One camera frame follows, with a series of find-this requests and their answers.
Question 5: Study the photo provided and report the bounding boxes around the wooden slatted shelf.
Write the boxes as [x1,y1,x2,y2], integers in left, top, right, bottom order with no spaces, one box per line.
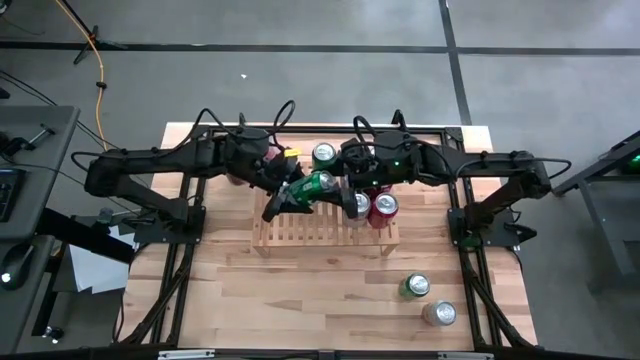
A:
[252,159,401,259]

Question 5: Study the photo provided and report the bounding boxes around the black stand legs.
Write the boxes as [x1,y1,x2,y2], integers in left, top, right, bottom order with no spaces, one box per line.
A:
[59,0,129,65]

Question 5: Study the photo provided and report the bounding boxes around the black clamp tool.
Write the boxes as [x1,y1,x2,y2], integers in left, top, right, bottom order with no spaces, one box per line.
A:
[0,124,56,156]

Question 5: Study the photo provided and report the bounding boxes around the black computer green lights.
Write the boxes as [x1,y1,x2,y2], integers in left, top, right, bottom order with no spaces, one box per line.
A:
[609,130,640,175]

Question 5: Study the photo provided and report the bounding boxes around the black diagonal support bar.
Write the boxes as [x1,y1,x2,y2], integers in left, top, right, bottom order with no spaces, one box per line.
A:
[34,207,136,264]

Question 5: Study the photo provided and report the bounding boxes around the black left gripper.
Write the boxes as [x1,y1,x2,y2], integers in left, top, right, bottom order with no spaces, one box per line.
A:
[254,147,314,224]

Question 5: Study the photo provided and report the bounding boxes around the grey metal cart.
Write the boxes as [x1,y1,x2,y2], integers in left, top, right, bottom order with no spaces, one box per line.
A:
[549,149,640,291]

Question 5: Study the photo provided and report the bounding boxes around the white paper sheets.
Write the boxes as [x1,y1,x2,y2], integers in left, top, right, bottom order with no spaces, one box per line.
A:
[67,224,139,295]

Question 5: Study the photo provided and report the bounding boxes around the black keyboard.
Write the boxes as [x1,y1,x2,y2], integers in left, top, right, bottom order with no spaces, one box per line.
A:
[0,168,25,224]

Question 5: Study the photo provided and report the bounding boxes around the yellow extension cord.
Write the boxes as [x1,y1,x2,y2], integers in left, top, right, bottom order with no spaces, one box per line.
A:
[53,0,110,151]

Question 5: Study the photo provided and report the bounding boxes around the silver metal bracket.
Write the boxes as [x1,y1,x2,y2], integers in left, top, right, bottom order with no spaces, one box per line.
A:
[157,349,216,360]
[437,351,495,360]

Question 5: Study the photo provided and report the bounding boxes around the silver diet soda can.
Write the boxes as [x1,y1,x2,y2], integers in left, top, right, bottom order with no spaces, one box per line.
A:
[422,299,459,328]
[353,192,374,229]

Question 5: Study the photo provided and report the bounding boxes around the black metal table frame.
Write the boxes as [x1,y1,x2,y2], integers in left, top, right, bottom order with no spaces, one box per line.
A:
[117,108,539,351]

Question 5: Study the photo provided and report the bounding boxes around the small metal caster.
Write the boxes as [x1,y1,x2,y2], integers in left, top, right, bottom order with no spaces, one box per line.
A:
[42,324,66,344]

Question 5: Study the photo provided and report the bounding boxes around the grey mouse platform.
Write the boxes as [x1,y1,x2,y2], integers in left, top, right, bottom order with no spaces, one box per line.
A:
[0,234,56,354]

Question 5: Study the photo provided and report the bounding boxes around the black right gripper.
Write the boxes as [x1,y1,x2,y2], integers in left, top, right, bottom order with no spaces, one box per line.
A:
[327,139,386,220]

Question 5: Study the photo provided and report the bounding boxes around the grey side desk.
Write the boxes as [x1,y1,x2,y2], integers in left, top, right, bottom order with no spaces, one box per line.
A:
[0,104,81,244]

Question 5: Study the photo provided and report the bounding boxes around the black computer mouse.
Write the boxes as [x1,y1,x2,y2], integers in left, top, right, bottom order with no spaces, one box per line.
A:
[0,242,36,291]

